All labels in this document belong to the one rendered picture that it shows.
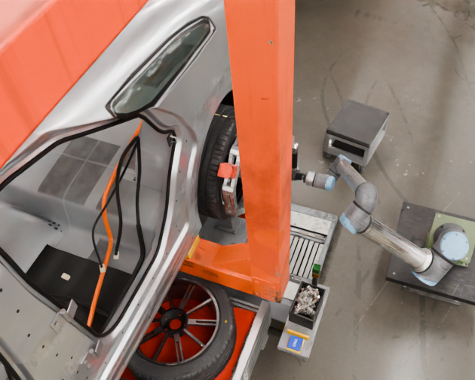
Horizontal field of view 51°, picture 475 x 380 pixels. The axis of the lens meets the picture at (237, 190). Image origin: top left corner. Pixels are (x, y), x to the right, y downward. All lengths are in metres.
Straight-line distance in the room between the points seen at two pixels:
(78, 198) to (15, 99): 2.15
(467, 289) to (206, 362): 1.57
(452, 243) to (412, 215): 0.55
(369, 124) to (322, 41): 1.60
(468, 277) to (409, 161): 1.22
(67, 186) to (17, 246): 0.39
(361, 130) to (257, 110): 2.25
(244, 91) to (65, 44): 1.01
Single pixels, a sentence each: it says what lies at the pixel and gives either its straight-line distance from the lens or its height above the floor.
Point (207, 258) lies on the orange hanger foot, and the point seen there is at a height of 0.68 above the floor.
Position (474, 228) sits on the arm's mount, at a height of 0.50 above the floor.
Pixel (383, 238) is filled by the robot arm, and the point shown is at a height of 0.73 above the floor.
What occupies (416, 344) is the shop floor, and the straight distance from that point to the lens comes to 3.37.
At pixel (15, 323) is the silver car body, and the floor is 1.63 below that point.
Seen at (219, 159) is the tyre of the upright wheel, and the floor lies 1.11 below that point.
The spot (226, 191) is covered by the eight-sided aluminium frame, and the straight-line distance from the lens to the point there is 2.66.
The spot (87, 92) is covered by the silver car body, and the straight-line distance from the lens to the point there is 1.88.
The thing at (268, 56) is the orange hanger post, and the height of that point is 2.13.
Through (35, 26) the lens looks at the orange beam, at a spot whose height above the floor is 2.72.
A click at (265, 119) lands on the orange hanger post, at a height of 1.88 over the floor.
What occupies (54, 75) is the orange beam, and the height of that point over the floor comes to 2.65.
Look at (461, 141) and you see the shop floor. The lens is 4.44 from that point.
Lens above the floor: 3.04
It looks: 51 degrees down
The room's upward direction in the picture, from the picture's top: 6 degrees counter-clockwise
